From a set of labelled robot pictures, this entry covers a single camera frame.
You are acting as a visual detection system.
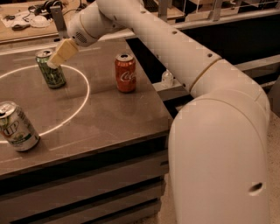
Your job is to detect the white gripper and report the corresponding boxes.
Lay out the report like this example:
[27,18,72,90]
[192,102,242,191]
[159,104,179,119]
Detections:
[47,14,88,69]

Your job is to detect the green soda can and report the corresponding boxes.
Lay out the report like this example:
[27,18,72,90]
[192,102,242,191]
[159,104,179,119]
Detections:
[35,49,67,89]

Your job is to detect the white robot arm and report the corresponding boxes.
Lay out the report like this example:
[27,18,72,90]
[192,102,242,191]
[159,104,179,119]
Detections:
[48,0,270,224]

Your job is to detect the red Coca-Cola can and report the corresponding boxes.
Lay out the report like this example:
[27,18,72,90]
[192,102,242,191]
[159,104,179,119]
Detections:
[115,53,137,93]

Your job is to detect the silver 7up can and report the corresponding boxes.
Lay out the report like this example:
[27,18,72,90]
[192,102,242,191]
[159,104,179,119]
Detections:
[0,101,39,151]

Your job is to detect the white face mask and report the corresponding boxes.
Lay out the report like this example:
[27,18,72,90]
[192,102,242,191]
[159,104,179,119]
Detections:
[30,16,50,28]

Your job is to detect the black headphones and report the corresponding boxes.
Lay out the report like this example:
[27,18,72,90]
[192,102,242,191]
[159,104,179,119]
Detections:
[28,0,63,16]

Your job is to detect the clear sanitizer bottle left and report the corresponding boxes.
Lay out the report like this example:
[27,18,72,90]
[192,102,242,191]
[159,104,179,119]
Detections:
[161,69,174,88]

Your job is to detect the grey drawer cabinet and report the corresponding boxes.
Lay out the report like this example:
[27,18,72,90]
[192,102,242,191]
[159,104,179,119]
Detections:
[0,133,169,224]

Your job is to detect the grey metal bracket left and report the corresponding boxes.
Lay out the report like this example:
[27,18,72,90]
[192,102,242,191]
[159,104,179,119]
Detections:
[50,6,68,39]

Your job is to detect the grey metal bracket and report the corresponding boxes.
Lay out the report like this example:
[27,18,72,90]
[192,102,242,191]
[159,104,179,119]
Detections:
[157,0,168,22]
[50,6,68,39]

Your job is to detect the grey metal bracket middle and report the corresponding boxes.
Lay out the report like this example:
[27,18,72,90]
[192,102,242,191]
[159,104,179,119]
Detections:
[157,0,168,22]

